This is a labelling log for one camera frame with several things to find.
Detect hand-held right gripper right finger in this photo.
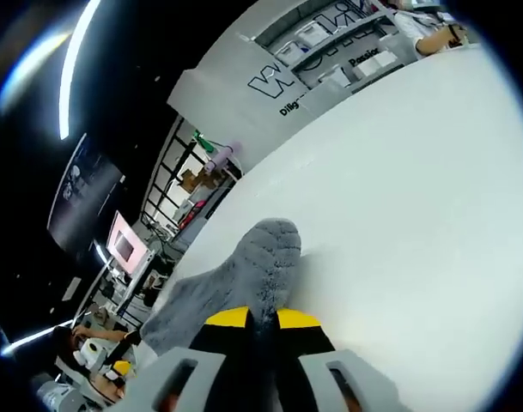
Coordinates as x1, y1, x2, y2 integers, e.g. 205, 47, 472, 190
276, 307, 410, 412

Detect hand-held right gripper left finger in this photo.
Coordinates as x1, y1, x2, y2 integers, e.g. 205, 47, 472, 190
114, 306, 253, 412

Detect grey towel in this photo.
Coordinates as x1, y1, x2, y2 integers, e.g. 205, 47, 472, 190
139, 217, 303, 357

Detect person's left hand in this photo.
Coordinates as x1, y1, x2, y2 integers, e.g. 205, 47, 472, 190
93, 373, 128, 403

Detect white chest device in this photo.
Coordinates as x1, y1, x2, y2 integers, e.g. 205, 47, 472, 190
36, 379, 101, 412

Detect white monitor desk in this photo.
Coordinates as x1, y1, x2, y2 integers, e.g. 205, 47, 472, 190
78, 252, 157, 327

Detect pink lit monitor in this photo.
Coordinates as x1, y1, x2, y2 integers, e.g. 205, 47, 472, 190
106, 209, 149, 276

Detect red flat case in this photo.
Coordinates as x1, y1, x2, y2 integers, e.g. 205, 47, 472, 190
177, 201, 206, 228

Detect cardboard boxes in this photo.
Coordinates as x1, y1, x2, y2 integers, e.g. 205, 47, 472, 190
179, 167, 222, 194

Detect white table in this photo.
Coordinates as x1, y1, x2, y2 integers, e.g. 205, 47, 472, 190
131, 40, 523, 412

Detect purple rolled mat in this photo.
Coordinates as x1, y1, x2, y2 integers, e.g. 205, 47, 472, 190
204, 141, 245, 173

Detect green hanging item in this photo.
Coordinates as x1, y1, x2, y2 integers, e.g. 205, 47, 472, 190
192, 128, 219, 154

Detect grey lettered partition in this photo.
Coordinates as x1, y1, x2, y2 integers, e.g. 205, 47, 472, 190
166, 0, 374, 130

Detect grey chair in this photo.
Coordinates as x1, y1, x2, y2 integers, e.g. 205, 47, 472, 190
301, 81, 352, 119

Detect ceiling light strip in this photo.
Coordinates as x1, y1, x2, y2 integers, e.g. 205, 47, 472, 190
58, 0, 102, 141

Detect metal shelving rack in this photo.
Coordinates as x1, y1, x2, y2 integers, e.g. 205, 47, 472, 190
252, 0, 412, 95

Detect group of white storage bins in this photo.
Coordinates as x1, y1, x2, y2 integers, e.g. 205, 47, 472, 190
276, 21, 395, 82

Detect large dark wall screen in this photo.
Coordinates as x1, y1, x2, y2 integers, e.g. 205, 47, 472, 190
46, 132, 127, 263

